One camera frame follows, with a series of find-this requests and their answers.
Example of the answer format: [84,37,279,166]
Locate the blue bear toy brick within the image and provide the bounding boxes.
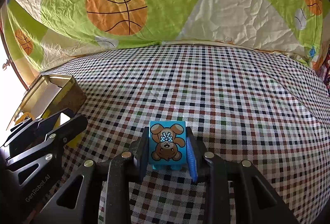
[148,121,187,170]

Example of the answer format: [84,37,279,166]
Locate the white paper tray liner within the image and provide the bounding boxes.
[21,83,69,119]

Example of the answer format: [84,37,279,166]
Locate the gold metal tin tray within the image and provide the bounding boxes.
[7,74,87,129]

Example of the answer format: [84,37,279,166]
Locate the checkered tablecloth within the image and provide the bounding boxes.
[53,45,329,223]

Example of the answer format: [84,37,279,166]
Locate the brown wooden door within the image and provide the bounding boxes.
[1,27,28,90]

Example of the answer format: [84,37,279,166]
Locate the basketball pattern bed sheet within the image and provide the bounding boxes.
[1,0,329,71]

